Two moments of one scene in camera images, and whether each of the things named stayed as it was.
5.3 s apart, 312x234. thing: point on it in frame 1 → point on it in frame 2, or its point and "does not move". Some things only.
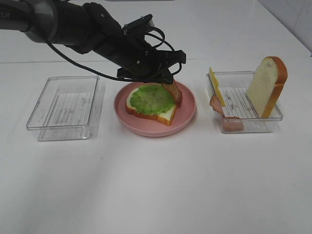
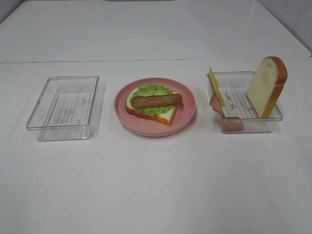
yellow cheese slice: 216,86 does not move
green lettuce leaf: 151,99 does not move
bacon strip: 176,92 → 157,101
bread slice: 165,117 does not move
